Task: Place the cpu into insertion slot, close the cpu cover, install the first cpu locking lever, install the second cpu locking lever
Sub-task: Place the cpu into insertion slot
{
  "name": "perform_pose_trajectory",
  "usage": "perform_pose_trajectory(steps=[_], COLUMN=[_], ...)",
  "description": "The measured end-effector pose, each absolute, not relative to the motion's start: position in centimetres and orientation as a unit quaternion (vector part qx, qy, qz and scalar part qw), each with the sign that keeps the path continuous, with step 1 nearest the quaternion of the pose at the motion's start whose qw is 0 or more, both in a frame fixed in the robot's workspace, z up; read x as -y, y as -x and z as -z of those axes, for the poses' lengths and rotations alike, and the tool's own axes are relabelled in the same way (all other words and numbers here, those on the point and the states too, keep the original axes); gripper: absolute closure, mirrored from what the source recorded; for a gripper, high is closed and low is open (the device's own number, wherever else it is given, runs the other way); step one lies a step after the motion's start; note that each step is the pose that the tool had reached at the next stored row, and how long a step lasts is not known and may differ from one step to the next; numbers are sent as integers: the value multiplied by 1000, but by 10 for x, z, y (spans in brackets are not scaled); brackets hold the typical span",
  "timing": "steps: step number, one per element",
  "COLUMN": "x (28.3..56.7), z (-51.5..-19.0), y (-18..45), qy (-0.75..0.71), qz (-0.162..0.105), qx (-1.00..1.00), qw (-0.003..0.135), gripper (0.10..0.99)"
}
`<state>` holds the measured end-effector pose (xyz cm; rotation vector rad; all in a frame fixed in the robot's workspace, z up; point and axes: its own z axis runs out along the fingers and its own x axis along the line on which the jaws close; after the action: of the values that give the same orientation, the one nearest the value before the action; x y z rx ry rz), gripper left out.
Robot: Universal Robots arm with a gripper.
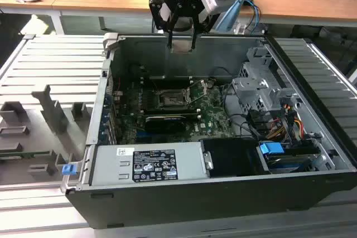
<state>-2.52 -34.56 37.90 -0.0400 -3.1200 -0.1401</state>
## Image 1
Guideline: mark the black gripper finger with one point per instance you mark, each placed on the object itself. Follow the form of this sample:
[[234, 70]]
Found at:
[[202, 20], [159, 12]]

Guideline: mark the CPU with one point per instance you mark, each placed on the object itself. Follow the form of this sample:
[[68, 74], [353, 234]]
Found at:
[[181, 47]]

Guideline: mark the locking lever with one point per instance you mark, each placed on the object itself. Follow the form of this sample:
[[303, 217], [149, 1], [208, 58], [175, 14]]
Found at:
[[154, 85]]

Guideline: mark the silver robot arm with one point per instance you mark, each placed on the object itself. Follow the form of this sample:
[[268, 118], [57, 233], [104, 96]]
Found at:
[[184, 24]]

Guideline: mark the blue expansion slot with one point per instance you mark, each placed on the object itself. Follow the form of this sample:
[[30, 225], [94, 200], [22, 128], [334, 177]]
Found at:
[[145, 136]]

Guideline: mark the black case fan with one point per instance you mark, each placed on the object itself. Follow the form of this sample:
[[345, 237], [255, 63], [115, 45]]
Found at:
[[135, 70]]

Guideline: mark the silver drive cage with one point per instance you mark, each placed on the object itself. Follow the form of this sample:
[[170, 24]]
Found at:
[[251, 84]]

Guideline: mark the green motherboard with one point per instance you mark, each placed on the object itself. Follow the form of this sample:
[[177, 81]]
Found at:
[[212, 115]]

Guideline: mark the black graphics card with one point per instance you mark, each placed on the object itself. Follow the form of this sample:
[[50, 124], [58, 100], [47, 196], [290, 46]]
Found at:
[[164, 125]]

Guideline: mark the grey parts rack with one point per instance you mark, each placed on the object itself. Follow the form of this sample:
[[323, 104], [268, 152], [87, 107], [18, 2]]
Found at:
[[50, 104]]

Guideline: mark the hard disk in blue carrier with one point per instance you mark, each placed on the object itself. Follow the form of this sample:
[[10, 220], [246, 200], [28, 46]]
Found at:
[[270, 148]]

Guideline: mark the grey power supply unit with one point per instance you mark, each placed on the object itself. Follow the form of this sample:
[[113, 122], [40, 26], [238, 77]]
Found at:
[[111, 165]]

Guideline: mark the blue case latch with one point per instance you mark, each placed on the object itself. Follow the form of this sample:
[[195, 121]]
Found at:
[[69, 170]]

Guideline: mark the black PC case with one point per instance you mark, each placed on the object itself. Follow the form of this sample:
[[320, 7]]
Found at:
[[167, 204]]

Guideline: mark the green RAM stick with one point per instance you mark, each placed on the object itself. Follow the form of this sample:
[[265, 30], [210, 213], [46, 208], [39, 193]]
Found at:
[[28, 154]]

